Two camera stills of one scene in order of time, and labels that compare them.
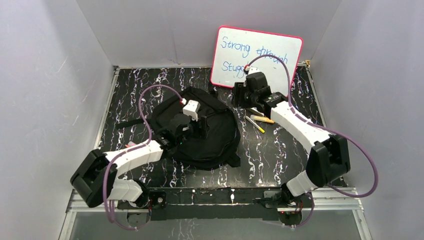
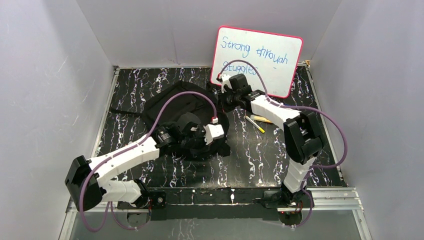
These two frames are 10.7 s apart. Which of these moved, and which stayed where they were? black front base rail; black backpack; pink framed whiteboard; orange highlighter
Moved: black backpack
Stayed: orange highlighter; black front base rail; pink framed whiteboard
